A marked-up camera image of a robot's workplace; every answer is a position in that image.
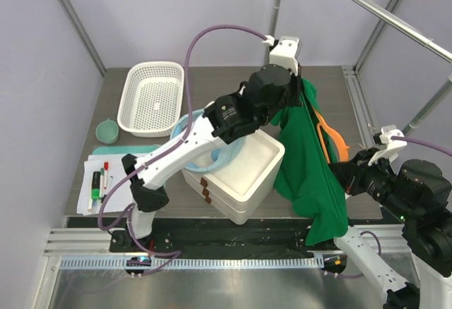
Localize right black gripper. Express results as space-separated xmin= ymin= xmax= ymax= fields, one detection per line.
xmin=328 ymin=145 xmax=415 ymax=220

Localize orange clothes hanger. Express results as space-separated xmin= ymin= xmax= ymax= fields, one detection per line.
xmin=311 ymin=107 xmax=365 ymax=164

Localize green t shirt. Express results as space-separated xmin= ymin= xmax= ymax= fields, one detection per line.
xmin=271 ymin=79 xmax=348 ymax=246

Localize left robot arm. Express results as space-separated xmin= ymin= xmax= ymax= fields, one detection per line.
xmin=121 ymin=63 xmax=302 ymax=252

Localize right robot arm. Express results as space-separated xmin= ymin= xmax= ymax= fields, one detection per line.
xmin=319 ymin=148 xmax=451 ymax=308

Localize light blue headphones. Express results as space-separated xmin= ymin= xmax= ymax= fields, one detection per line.
xmin=170 ymin=114 xmax=246 ymax=174

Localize white stacked storage box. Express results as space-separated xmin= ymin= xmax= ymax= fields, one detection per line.
xmin=182 ymin=130 xmax=285 ymax=225

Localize metal clothes rack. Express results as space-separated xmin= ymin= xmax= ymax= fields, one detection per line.
xmin=276 ymin=0 xmax=451 ymax=126

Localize white perforated plastic basket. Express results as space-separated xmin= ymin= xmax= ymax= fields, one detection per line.
xmin=117 ymin=61 xmax=184 ymax=138

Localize green plastic cup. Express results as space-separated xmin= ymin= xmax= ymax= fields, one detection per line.
xmin=95 ymin=119 xmax=119 ymax=145

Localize teal bordered mat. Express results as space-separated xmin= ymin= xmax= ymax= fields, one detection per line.
xmin=92 ymin=145 xmax=159 ymax=155

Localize red capped marker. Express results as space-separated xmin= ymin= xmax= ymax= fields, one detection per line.
xmin=101 ymin=161 xmax=109 ymax=198

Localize black capped marker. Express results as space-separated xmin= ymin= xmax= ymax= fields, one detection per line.
xmin=100 ymin=176 xmax=114 ymax=203

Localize green capped marker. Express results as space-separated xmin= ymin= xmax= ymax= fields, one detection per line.
xmin=99 ymin=168 xmax=105 ymax=199

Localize green highlighter marker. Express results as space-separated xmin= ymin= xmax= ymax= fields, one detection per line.
xmin=90 ymin=171 xmax=101 ymax=200

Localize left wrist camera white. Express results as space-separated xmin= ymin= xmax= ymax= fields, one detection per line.
xmin=262 ymin=35 xmax=302 ymax=76

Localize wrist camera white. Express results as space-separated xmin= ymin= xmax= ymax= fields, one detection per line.
xmin=368 ymin=125 xmax=408 ymax=166
xmin=262 ymin=35 xmax=302 ymax=76

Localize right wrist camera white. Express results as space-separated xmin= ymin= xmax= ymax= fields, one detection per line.
xmin=368 ymin=125 xmax=408 ymax=166

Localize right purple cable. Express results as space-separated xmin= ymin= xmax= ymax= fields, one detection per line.
xmin=391 ymin=137 xmax=452 ymax=156

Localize purple cable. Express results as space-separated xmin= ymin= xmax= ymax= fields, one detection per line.
xmin=391 ymin=137 xmax=452 ymax=156
xmin=97 ymin=24 xmax=269 ymax=277

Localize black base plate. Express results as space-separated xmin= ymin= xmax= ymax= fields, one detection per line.
xmin=66 ymin=217 xmax=361 ymax=258

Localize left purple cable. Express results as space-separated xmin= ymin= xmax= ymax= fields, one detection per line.
xmin=97 ymin=24 xmax=269 ymax=277

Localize white slotted cable duct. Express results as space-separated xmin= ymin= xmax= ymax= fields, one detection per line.
xmin=59 ymin=256 xmax=324 ymax=270

